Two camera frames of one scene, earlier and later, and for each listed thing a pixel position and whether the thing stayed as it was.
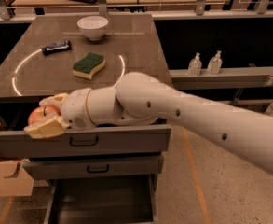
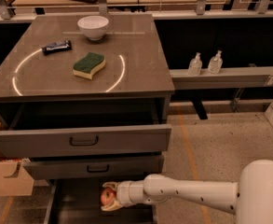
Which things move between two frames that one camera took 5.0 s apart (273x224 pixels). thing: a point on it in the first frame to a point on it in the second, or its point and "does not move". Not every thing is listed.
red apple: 43,114 to 108,196
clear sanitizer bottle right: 214,63 does not move
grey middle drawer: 96,168 does not move
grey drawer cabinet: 99,175 does not move
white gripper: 75,107 to 124,192
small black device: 56,47 does not move
